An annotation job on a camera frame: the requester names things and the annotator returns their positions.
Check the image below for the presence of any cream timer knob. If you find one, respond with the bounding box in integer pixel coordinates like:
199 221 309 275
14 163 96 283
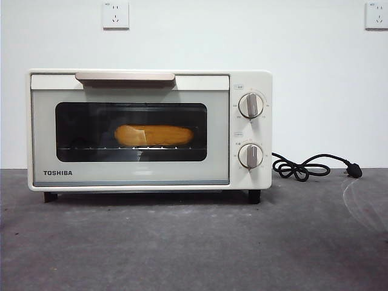
238 143 264 170

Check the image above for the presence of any yellow corn cob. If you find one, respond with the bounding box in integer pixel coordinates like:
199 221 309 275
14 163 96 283
114 124 195 148

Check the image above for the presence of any glass oven door with handle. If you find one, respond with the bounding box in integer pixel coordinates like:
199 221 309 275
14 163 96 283
31 71 230 187

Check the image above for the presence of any cream Toshiba toaster oven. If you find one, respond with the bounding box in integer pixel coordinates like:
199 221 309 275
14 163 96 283
26 69 273 204

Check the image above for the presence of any black oven power cable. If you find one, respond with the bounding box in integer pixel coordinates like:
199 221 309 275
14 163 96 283
272 152 363 182

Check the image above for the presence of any metal wire oven rack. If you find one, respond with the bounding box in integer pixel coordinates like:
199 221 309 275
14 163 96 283
57 145 207 151

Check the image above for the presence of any white wall socket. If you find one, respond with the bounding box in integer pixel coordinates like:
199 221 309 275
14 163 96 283
365 1 388 31
102 1 130 30

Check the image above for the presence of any cream temperature knob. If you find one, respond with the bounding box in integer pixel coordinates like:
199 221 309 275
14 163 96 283
238 93 264 119

